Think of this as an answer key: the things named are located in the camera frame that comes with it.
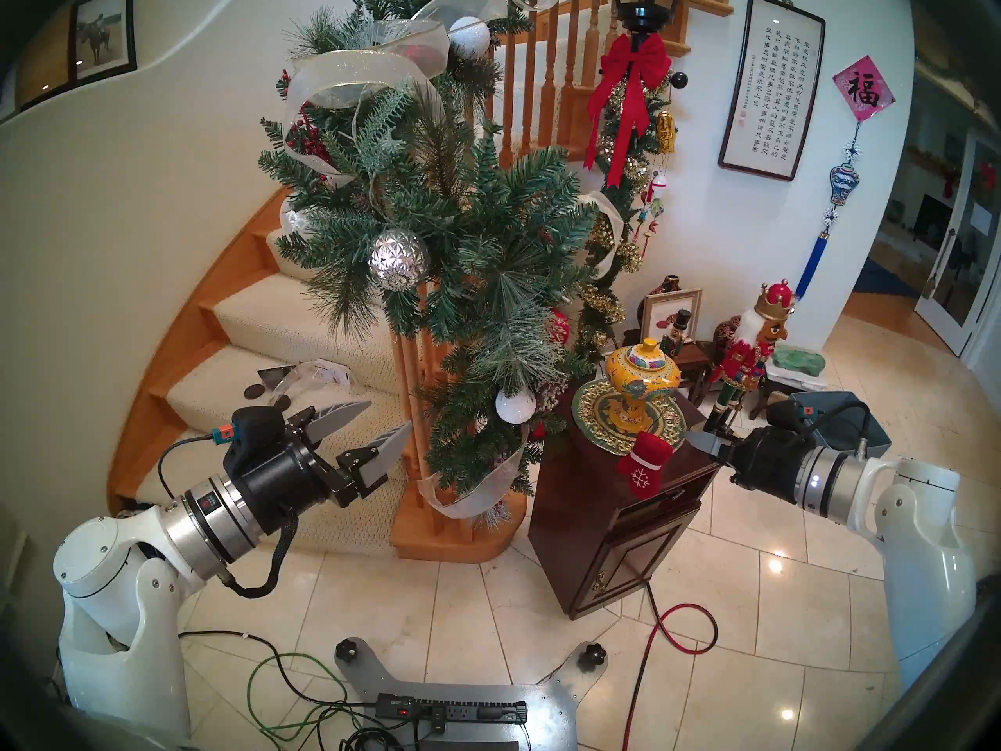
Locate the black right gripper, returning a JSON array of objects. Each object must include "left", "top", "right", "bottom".
[{"left": 684, "top": 427, "right": 806, "bottom": 501}]

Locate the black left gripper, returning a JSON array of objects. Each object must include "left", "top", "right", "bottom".
[{"left": 239, "top": 401, "right": 413, "bottom": 535}]

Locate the red mitten ornament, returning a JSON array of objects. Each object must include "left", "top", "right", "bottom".
[{"left": 616, "top": 431, "right": 675, "bottom": 500}]

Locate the white ball ornament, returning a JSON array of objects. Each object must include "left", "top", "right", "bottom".
[
  {"left": 495, "top": 387, "right": 537, "bottom": 425},
  {"left": 449, "top": 16, "right": 491, "bottom": 59}
]

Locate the silver faceted ball ornament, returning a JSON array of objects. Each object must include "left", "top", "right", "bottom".
[{"left": 369, "top": 229, "right": 429, "bottom": 291}]

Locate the clear plastic packaging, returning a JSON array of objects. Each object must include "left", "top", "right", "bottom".
[{"left": 258, "top": 358, "right": 353, "bottom": 390}]

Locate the large red nutcracker figure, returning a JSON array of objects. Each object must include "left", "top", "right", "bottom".
[{"left": 701, "top": 282, "right": 797, "bottom": 437}]

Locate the yellow lidded ceramic jar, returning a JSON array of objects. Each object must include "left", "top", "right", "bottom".
[{"left": 605, "top": 339, "right": 683, "bottom": 433}]

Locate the green stone carving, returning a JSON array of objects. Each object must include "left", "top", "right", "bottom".
[{"left": 774, "top": 347, "right": 826, "bottom": 376}]

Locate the small black-hat nutcracker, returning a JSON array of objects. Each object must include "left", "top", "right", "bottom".
[{"left": 661, "top": 309, "right": 693, "bottom": 357}]

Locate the green gold round plate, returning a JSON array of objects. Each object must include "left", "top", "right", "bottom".
[{"left": 571, "top": 378, "right": 687, "bottom": 455}]

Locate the carpeted wooden staircase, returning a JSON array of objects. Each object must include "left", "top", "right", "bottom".
[{"left": 106, "top": 186, "right": 529, "bottom": 564}]

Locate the dark wood cabinet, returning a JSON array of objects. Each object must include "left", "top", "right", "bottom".
[{"left": 528, "top": 401, "right": 740, "bottom": 620}]

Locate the grey plastic bin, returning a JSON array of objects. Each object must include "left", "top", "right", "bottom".
[{"left": 786, "top": 391, "right": 892, "bottom": 457}]

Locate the white glass door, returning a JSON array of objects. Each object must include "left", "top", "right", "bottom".
[{"left": 915, "top": 128, "right": 1001, "bottom": 359}]

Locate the black power strip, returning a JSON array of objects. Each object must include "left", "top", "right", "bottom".
[{"left": 375, "top": 693, "right": 529, "bottom": 723}]

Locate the blue tassel knot charm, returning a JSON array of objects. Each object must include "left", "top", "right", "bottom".
[{"left": 795, "top": 122, "right": 861, "bottom": 300}]

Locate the red berry sprig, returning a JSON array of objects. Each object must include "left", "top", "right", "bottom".
[{"left": 285, "top": 124, "right": 329, "bottom": 163}]

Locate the wooden balustrade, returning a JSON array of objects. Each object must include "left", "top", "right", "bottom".
[{"left": 391, "top": 0, "right": 775, "bottom": 539}]

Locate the framed calligraphy scroll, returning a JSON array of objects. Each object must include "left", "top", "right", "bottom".
[{"left": 718, "top": 0, "right": 827, "bottom": 181}]

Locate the decorated green pine garland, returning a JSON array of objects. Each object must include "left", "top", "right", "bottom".
[{"left": 282, "top": 0, "right": 626, "bottom": 519}]

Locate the red diamond fu hanging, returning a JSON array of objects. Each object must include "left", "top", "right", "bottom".
[{"left": 833, "top": 56, "right": 896, "bottom": 123}]

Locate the red bow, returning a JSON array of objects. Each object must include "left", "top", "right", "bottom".
[{"left": 584, "top": 31, "right": 673, "bottom": 189}]

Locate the black lantern lamp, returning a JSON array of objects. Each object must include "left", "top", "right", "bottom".
[{"left": 610, "top": 0, "right": 695, "bottom": 34}]

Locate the framed horse photo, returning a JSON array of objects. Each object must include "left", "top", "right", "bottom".
[{"left": 68, "top": 0, "right": 138, "bottom": 85}]

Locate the brown framed picture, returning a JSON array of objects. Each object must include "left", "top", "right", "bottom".
[{"left": 16, "top": 6, "right": 75, "bottom": 113}]

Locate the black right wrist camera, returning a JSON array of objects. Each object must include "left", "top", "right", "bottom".
[{"left": 766, "top": 401, "right": 818, "bottom": 439}]

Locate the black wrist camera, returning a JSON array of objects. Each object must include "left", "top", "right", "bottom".
[
  {"left": 766, "top": 401, "right": 818, "bottom": 439},
  {"left": 223, "top": 405, "right": 286, "bottom": 476}
]

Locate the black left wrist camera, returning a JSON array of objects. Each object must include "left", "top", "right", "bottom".
[{"left": 223, "top": 405, "right": 286, "bottom": 476}]

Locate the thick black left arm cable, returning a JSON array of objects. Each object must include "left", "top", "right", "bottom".
[{"left": 215, "top": 515, "right": 302, "bottom": 599}]

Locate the small white picture frame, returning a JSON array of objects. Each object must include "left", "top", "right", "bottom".
[{"left": 641, "top": 289, "right": 703, "bottom": 347}]

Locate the black right camera cable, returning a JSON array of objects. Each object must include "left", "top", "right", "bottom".
[{"left": 813, "top": 404, "right": 873, "bottom": 461}]

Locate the red floor cable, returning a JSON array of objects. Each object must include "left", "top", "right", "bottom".
[{"left": 622, "top": 601, "right": 719, "bottom": 751}]

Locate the thin black left camera cable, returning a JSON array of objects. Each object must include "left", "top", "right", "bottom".
[{"left": 156, "top": 433, "right": 228, "bottom": 500}]

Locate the black floor cable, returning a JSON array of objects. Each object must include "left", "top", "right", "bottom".
[{"left": 178, "top": 631, "right": 380, "bottom": 711}]

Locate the green floor cable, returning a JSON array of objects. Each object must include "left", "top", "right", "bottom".
[{"left": 246, "top": 652, "right": 349, "bottom": 746}]

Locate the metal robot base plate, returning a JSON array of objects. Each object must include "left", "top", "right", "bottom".
[{"left": 335, "top": 636, "right": 609, "bottom": 751}]

